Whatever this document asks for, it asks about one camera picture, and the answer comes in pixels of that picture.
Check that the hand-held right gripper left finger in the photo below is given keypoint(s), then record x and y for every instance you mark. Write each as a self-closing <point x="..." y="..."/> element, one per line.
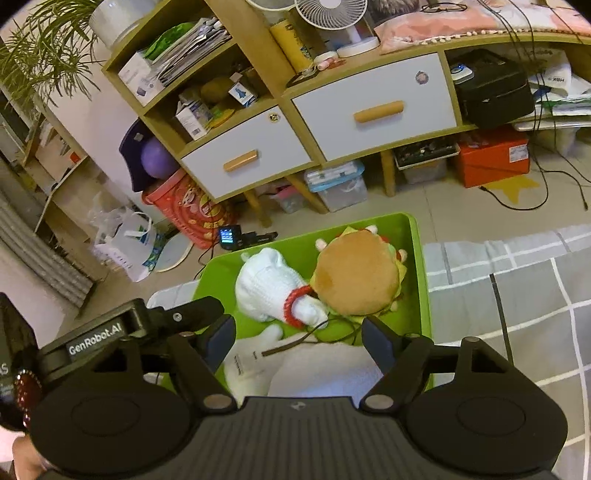
<point x="221" y="342"/>

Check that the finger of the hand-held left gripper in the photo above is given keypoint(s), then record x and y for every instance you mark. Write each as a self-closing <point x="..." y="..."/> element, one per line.
<point x="184" y="316"/>

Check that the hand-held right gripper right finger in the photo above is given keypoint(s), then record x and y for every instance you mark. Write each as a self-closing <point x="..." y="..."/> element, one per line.
<point x="376" y="342"/>

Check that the green plastic tray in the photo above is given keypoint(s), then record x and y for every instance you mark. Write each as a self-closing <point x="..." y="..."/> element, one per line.
<point x="221" y="272"/>

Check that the white fluffy plush with label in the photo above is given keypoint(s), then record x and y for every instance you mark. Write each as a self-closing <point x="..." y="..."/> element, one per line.
<point x="318" y="369"/>

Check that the person's left hand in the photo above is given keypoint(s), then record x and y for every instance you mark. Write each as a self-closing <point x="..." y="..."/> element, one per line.
<point x="30" y="457"/>

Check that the round wooden board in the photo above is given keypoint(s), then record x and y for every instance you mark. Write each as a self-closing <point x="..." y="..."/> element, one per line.
<point x="175" y="254"/>

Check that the burger plush toy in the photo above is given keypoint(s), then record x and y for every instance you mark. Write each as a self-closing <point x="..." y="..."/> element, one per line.
<point x="358" y="277"/>

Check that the white plush toy red collar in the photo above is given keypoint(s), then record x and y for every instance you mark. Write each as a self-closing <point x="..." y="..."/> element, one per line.
<point x="272" y="288"/>

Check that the white plastic bag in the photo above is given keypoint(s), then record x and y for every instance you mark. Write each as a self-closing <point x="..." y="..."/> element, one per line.
<point x="127" y="247"/>

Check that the grey corrugated panel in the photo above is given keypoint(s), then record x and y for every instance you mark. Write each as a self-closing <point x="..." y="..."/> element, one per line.
<point x="41" y="249"/>

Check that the grey checked blanket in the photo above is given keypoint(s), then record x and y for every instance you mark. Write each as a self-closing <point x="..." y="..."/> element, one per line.
<point x="508" y="295"/>

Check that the small clear storage box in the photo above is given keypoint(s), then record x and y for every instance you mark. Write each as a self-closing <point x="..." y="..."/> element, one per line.
<point x="288" y="198"/>

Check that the purple ball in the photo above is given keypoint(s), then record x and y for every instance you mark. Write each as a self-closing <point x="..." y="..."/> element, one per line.
<point x="159" y="159"/>

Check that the clear storage box blue lid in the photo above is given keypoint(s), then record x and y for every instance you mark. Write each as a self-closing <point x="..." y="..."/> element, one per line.
<point x="339" y="184"/>

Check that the small white drawer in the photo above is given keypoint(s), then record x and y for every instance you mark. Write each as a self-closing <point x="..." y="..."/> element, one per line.
<point x="244" y="154"/>

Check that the wooden side rack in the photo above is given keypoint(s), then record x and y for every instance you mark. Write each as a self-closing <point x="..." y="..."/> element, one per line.
<point x="51" y="170"/>

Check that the clear box of small parts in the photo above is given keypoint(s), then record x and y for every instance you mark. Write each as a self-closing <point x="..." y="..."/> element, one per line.
<point x="422" y="159"/>

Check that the white blue medicine box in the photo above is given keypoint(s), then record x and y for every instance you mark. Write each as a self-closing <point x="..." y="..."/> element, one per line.
<point x="191" y="115"/>

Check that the yellow star mat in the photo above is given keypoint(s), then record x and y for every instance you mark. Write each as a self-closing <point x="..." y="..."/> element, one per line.
<point x="512" y="189"/>

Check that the orange cardboard box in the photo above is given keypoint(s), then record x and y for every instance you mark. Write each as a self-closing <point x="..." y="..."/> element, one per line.
<point x="491" y="159"/>

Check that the small blue white box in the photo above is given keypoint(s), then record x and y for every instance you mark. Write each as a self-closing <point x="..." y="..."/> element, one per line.
<point x="242" y="94"/>

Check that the brown plush ball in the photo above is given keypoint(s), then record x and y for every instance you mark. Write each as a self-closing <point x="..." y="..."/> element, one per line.
<point x="216" y="89"/>

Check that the wide white drawer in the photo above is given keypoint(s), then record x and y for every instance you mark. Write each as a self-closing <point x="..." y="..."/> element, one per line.
<point x="374" y="106"/>

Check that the wooden shelf cabinet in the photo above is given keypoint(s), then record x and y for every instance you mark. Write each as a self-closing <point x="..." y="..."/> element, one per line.
<point x="277" y="90"/>

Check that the white cardboard box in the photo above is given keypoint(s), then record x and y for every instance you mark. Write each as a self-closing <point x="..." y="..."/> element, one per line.
<point x="138" y="76"/>

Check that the stack of papers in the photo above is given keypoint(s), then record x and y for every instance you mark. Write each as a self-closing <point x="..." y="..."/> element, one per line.
<point x="194" y="50"/>

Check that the green packet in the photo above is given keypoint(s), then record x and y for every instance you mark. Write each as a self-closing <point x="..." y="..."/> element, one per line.
<point x="164" y="41"/>

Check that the black printer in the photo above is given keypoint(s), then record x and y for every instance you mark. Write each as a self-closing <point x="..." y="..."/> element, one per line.
<point x="494" y="87"/>

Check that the tape roll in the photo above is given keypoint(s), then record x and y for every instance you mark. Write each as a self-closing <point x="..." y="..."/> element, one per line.
<point x="325" y="56"/>

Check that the yellow box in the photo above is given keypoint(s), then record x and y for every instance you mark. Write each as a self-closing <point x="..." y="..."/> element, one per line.
<point x="293" y="46"/>

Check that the green potted plant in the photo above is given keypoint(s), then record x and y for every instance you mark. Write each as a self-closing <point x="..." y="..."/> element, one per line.
<point x="37" y="50"/>

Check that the white round pot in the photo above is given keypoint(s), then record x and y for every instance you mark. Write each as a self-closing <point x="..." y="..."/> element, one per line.
<point x="120" y="18"/>

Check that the pile of white documents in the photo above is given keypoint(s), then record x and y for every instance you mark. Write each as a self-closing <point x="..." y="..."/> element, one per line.
<point x="561" y="87"/>

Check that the white desk fan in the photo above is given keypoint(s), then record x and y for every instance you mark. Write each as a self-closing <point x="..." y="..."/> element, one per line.
<point x="332" y="18"/>

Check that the pink blanket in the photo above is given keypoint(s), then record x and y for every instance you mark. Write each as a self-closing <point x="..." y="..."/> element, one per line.
<point x="452" y="23"/>

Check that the black glasses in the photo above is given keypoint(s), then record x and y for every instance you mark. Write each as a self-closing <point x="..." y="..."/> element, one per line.
<point x="441" y="6"/>

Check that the black camera with screen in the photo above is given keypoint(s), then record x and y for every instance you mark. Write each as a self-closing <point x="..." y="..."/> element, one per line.
<point x="231" y="237"/>

